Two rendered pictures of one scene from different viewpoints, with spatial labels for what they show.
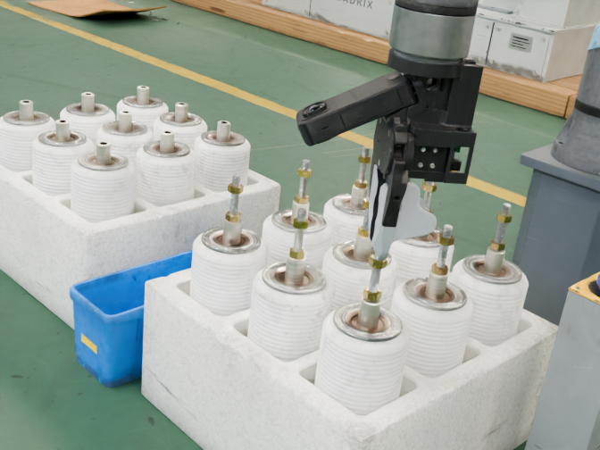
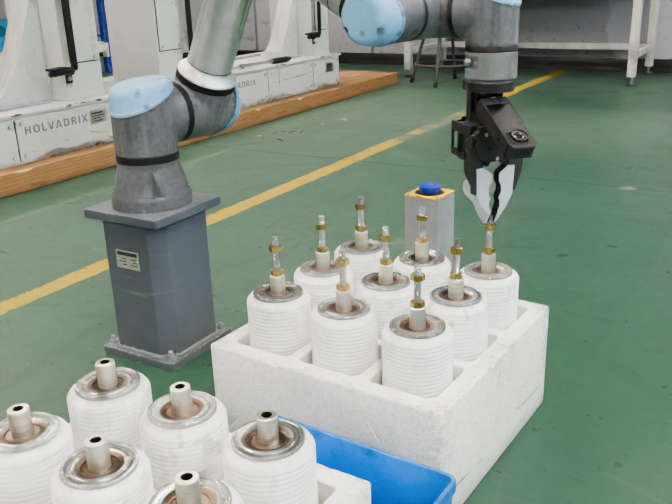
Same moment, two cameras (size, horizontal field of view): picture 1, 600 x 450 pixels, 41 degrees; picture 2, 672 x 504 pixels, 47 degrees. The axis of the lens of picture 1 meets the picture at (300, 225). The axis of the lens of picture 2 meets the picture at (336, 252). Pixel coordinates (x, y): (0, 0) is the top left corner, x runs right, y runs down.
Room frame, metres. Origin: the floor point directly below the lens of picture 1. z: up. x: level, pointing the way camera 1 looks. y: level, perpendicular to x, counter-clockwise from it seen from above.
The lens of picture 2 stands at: (1.19, 0.99, 0.69)
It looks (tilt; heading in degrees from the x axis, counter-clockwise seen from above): 20 degrees down; 260
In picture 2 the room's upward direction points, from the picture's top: 2 degrees counter-clockwise
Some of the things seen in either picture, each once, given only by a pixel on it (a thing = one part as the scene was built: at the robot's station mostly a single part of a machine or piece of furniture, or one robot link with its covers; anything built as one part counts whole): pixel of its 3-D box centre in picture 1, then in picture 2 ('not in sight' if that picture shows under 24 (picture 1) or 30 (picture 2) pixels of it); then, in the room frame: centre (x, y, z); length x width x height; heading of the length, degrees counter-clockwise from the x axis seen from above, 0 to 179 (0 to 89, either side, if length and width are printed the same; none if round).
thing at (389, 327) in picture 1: (367, 322); (488, 271); (0.77, -0.09, 0.25); 0.08 x 0.08 x 0.01
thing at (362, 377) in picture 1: (355, 392); (486, 323); (0.77, -0.09, 0.16); 0.10 x 0.10 x 0.18
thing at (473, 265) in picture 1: (491, 270); (361, 247); (0.93, -0.25, 0.25); 0.08 x 0.08 x 0.01
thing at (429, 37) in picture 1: (429, 32); (489, 67); (0.77, -0.10, 0.57); 0.08 x 0.08 x 0.05
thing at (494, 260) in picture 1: (494, 261); (361, 240); (0.93, -0.25, 0.26); 0.02 x 0.02 x 0.03
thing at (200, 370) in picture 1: (345, 362); (386, 374); (0.93, -0.08, 0.09); 0.39 x 0.39 x 0.18; 46
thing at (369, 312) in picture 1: (369, 312); (488, 263); (0.77, -0.09, 0.26); 0.02 x 0.02 x 0.03
